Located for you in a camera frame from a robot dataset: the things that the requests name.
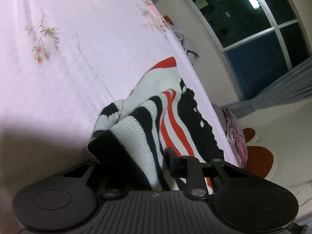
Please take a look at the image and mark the crumpled grey clothes pile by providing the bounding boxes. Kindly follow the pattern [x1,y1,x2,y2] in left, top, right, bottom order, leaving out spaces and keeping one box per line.
[169,24,199,65]

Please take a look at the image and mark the stack of folded pink bedding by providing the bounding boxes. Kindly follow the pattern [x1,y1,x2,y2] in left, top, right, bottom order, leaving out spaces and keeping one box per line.
[212,104,248,168]

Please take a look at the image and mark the striped knit sweater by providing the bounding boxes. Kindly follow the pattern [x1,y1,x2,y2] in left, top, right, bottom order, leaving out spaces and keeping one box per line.
[87,57,224,191]

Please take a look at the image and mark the right grey curtain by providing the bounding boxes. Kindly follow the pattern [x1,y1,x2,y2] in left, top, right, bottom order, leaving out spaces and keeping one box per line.
[222,57,312,118]

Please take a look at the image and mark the pink floral bed sheet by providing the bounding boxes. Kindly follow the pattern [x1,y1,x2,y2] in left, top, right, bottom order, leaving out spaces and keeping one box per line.
[1,0,237,208]

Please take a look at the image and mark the red and white headboard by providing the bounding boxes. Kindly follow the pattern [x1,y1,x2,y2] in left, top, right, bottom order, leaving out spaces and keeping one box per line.
[241,126,280,181]

